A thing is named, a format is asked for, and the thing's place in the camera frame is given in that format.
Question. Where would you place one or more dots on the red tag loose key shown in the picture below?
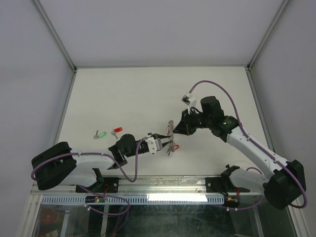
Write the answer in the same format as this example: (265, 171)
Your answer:
(115, 131)

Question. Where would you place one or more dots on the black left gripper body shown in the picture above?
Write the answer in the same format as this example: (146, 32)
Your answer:
(141, 149)

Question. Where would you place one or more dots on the aluminium frame post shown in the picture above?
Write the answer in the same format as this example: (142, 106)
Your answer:
(269, 32)
(53, 33)

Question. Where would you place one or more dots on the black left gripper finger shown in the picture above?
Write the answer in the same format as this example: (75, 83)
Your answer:
(159, 136)
(169, 144)

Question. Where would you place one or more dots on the white slotted cable duct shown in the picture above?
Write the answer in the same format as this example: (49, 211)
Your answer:
(148, 199)

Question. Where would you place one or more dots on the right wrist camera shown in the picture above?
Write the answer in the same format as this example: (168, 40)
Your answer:
(189, 100)

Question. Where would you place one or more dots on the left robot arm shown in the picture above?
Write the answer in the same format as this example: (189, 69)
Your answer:
(62, 165)

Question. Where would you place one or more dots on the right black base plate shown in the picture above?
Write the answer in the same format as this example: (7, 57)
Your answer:
(222, 186)

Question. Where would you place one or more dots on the left aluminium frame post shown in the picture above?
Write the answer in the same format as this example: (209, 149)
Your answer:
(53, 33)

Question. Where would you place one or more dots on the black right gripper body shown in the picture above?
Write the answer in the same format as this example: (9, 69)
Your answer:
(194, 121)

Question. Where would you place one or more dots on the aluminium mounting rail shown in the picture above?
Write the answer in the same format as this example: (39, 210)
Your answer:
(163, 184)

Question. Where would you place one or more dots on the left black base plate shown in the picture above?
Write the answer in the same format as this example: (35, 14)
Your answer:
(109, 185)

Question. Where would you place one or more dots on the right aluminium frame post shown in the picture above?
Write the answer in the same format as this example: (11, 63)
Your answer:
(269, 32)

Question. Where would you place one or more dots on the green tag loose key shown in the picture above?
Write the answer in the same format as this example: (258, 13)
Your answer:
(99, 135)

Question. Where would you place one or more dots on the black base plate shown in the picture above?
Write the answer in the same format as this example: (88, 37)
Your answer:
(109, 185)
(222, 186)

